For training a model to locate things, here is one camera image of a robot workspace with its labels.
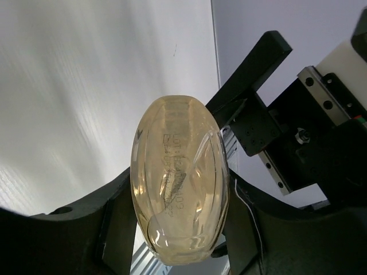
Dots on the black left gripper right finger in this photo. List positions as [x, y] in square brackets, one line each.
[267, 236]

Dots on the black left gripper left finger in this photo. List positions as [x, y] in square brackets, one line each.
[93, 235]

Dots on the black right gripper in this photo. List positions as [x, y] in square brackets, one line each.
[309, 145]

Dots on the clear amber soap bottle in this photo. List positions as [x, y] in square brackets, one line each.
[179, 180]

